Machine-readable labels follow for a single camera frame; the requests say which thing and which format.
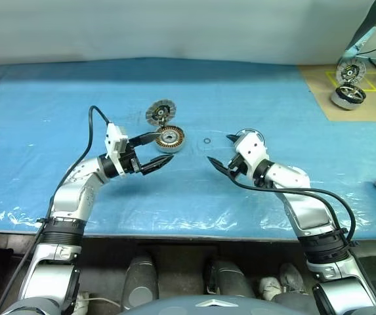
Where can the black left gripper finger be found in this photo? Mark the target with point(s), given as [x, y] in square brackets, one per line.
[145, 138]
[156, 165]

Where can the blue plastic table cover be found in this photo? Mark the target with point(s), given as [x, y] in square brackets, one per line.
[207, 98]

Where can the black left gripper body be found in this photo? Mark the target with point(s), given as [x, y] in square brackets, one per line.
[132, 160]

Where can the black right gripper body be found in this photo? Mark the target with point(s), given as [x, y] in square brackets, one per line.
[237, 165]

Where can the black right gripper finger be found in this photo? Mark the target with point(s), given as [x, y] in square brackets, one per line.
[232, 138]
[222, 168]

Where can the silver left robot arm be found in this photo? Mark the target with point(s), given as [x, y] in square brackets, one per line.
[73, 197]

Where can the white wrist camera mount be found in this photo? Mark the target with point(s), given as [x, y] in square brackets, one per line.
[250, 147]
[115, 138]

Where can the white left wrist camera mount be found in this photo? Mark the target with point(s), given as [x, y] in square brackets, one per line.
[115, 138]

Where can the silver motor rotor housing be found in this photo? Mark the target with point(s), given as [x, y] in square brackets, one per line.
[340, 100]
[251, 131]

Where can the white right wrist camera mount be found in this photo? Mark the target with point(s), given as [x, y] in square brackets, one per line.
[250, 147]

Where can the dark rounded robot leg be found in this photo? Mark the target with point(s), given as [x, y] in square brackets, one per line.
[140, 282]
[230, 279]

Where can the brown cardboard sheet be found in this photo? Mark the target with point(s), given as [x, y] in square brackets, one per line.
[319, 88]

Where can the white sneaker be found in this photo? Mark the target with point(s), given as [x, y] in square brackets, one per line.
[292, 279]
[269, 288]

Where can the grey robot torso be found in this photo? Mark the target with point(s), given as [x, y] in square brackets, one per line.
[207, 305]

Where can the copper wound motor stator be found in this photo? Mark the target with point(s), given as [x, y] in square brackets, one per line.
[178, 144]

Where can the grey tripod stand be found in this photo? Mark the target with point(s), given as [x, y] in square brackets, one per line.
[368, 29]

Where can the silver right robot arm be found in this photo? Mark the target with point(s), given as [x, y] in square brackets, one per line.
[309, 210]

